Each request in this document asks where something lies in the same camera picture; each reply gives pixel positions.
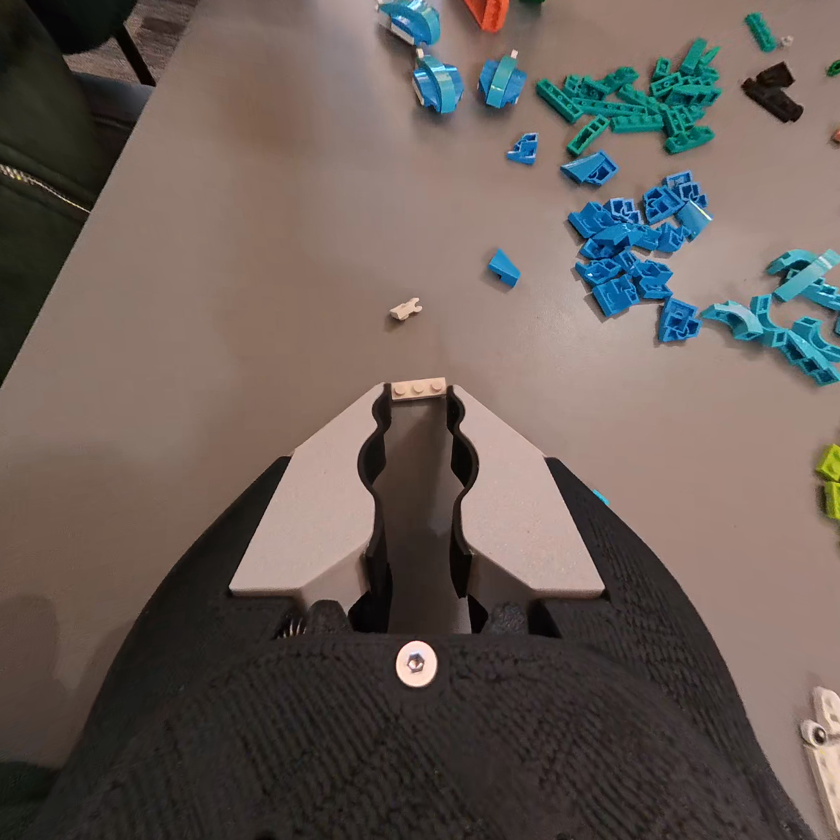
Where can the small white lego clip piece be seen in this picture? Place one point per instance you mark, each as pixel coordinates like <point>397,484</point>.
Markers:
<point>404,310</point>

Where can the pile of turquoise lego arches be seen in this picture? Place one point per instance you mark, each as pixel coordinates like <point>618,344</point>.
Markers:
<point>797,328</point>

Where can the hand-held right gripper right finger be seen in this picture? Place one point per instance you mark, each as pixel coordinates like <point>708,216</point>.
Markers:
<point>525,518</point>

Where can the white three-stud lego plate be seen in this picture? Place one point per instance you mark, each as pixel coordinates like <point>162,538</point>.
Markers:
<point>418,389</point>

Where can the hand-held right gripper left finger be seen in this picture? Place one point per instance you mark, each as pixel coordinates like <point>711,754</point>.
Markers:
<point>308,512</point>

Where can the orange lego brick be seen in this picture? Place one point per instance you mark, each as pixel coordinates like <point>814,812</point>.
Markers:
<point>489,13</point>

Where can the blue lego wedge brick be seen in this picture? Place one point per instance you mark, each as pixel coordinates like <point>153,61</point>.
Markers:
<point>589,169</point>

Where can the black lego brick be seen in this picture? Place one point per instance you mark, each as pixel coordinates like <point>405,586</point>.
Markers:
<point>774,102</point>
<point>778,75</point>

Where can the pile of white lego pieces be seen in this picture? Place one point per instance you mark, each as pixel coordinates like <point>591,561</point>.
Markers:
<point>823,741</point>

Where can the blue curved lego assembly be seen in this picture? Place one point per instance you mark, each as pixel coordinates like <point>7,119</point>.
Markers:
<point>502,80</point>
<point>410,19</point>
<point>438,82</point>

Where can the person's dark green jacket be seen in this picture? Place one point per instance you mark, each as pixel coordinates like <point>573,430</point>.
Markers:
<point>33,216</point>

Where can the pile of blue lego bricks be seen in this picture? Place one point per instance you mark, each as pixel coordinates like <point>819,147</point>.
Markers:
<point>623,249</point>

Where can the black chair leg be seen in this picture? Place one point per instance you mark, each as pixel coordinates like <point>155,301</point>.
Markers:
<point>134,51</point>

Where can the pile of lime green bricks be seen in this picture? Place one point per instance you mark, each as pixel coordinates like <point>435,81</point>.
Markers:
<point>831,466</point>

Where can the single teal lego plate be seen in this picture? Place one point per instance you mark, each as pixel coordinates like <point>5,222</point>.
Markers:
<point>760,31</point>

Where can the small blue lego brick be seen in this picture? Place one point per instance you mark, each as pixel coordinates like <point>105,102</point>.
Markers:
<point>600,497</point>
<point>523,148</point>

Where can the pile of teal lego plates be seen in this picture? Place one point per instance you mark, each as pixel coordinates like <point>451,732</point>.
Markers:
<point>630,105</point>

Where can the blue lego slope brick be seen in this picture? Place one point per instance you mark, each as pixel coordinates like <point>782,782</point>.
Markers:
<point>503,268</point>

